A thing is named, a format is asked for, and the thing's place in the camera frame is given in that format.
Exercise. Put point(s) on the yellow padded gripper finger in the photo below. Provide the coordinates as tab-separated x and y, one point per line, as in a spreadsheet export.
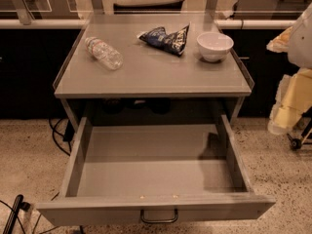
293	98
280	44

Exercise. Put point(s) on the white ceramic bowl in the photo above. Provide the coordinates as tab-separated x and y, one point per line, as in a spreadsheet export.
214	46

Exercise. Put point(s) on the blue chip bag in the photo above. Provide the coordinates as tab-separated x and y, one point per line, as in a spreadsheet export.
173	43

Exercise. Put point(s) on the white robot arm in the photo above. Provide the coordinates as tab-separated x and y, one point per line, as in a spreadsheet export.
300	43

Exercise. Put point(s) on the open grey top drawer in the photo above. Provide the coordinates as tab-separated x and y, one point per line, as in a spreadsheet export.
114	172

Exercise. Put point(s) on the black caster wheel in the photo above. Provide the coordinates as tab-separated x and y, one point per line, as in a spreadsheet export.
297	143

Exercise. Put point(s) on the clear plastic water bottle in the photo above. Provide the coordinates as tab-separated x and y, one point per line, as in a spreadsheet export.
105	54

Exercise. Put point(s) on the black stand at bottom left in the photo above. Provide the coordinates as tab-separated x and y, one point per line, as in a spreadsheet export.
19	205

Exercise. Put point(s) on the black drawer handle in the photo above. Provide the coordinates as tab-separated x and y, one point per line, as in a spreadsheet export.
158	217

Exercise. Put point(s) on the white horizontal rail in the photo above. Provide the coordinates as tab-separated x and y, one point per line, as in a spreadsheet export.
80	23

